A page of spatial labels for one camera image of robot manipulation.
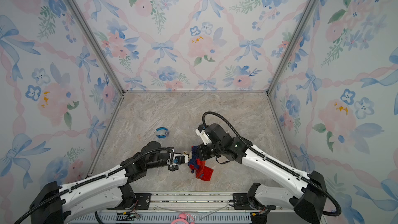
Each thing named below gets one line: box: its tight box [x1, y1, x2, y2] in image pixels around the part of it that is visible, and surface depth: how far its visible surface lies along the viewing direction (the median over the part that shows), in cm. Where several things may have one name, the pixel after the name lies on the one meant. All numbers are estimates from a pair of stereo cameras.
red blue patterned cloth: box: [187, 145, 215, 181], surface depth 76 cm
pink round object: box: [171, 212, 196, 224], surface depth 70 cm
